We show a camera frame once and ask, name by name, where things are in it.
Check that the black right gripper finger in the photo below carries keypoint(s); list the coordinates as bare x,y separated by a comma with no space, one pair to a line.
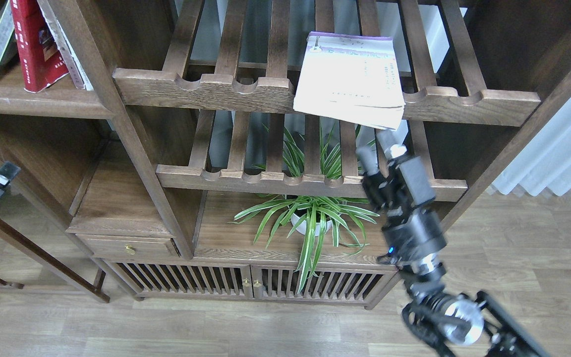
369,160
409,182

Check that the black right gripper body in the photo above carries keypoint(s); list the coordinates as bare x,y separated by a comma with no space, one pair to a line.
412,233

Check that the white and purple book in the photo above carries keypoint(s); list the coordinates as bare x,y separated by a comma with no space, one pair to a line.
351,78

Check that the red book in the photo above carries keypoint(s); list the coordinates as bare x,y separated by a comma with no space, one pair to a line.
41,62

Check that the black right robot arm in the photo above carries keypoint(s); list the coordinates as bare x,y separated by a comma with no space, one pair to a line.
438,318

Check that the green spider plant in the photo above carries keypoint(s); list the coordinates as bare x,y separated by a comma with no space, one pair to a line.
313,217

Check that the brass drawer knob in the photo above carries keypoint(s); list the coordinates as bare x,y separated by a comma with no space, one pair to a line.
130,250

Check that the white standing book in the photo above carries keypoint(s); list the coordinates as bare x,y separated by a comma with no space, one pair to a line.
77,73

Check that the white curtain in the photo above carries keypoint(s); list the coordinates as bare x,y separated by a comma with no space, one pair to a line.
544,165

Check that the dark wooden bookshelf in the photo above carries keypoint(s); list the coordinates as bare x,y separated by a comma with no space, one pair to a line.
184,124

